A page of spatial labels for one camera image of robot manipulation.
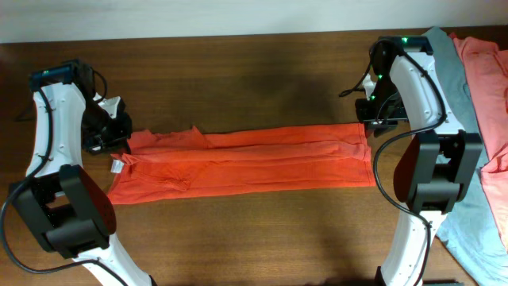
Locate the orange soccer t-shirt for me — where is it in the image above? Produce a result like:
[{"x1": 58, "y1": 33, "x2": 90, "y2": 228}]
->
[{"x1": 108, "y1": 123, "x2": 375, "y2": 205}]

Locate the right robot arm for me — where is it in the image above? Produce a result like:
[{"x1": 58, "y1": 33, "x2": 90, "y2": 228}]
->
[{"x1": 353, "y1": 36, "x2": 482, "y2": 285}]

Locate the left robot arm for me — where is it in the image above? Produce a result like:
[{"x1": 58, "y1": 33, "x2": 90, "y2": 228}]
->
[{"x1": 1, "y1": 59, "x2": 155, "y2": 285}]

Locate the pink coral t-shirt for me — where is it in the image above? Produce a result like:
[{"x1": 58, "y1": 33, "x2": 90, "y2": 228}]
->
[{"x1": 452, "y1": 37, "x2": 507, "y2": 246}]

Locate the grey t-shirt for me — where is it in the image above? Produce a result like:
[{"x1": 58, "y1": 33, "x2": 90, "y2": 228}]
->
[{"x1": 424, "y1": 26, "x2": 508, "y2": 286}]

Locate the right black cable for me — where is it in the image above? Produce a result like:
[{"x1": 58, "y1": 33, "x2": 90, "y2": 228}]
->
[{"x1": 337, "y1": 39, "x2": 448, "y2": 286}]

